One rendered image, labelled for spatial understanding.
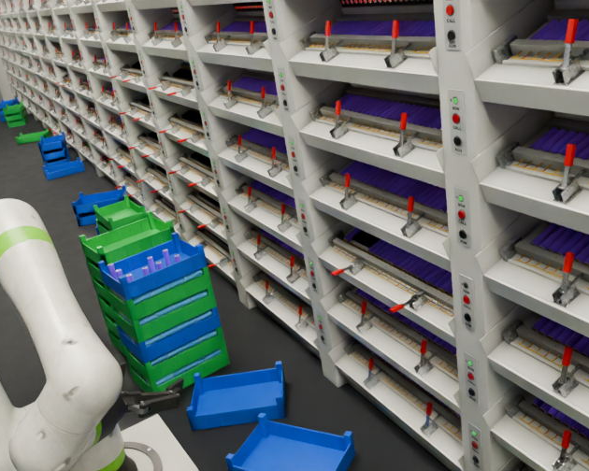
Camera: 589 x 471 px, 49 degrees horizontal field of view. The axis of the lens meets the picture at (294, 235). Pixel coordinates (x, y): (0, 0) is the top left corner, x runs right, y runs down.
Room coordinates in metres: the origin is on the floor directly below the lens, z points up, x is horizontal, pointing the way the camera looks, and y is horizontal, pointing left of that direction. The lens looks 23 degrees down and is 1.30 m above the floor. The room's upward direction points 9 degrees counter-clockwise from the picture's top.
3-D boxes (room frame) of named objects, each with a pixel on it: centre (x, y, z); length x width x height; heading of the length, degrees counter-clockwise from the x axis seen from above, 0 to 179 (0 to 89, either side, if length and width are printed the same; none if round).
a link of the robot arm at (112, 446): (1.12, 0.51, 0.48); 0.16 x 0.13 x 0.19; 119
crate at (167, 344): (2.02, 0.49, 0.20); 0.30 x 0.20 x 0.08; 124
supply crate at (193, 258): (2.02, 0.49, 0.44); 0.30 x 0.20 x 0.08; 124
